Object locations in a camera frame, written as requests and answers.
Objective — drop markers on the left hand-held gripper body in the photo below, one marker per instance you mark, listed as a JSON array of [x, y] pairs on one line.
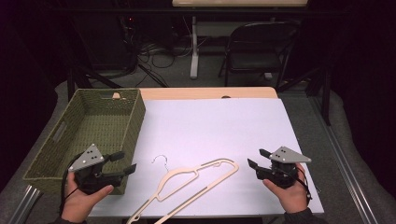
[[90, 174]]

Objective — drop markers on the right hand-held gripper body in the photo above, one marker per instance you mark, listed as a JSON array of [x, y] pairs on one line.
[[281, 172]]

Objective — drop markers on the green woven basket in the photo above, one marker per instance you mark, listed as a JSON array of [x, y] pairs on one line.
[[93, 124]]

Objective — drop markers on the beige clothes hanger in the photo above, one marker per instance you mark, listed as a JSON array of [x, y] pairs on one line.
[[199, 189]]

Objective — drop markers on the person's right hand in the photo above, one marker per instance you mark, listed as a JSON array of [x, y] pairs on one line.
[[292, 197]]

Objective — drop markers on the person's left hand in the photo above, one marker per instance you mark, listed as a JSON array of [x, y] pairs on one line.
[[77, 202]]

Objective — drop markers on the black metal stand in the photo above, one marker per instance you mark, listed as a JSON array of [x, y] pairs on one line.
[[77, 81], [325, 93]]

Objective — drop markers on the black folding chair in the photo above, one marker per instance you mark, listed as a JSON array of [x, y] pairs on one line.
[[258, 56]]

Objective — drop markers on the long aluminium rail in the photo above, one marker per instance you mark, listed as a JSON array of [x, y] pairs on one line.
[[345, 174]]

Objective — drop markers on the short aluminium rail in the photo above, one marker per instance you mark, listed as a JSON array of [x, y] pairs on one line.
[[26, 203]]

